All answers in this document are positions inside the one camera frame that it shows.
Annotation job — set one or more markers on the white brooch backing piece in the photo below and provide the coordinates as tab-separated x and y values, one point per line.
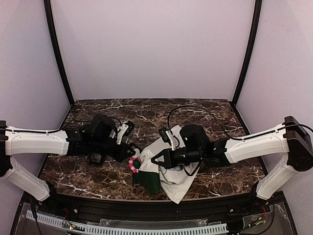
137	153

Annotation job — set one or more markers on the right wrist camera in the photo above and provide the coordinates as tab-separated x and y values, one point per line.
168	137

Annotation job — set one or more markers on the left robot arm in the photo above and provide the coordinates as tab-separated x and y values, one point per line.
99	139

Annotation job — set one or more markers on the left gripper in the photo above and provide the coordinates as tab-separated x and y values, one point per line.
124	152

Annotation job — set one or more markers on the black square box left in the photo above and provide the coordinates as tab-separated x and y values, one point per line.
95	159

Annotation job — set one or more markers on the pink flower brooch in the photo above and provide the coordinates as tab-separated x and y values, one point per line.
134	164

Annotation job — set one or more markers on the left black frame post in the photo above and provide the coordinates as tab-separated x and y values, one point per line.
57	51

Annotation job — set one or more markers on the right black frame post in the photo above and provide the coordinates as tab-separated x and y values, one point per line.
249	50

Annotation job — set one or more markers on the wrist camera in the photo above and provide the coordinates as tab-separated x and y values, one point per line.
124	130
168	137

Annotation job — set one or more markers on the black frame post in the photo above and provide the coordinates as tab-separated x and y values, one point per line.
57	51
249	50

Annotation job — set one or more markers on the black aluminium front rail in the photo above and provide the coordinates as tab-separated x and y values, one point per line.
84	209

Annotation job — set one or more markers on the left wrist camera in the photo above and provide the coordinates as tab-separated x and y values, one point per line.
124	130

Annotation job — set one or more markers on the white and green garment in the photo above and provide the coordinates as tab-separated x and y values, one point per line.
174	182

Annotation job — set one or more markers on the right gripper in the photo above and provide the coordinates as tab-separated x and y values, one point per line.
167	159

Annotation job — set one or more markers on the white slotted cable duct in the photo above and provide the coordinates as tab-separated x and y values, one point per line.
120	227

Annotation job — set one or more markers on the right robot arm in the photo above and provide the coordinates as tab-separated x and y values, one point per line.
290	138

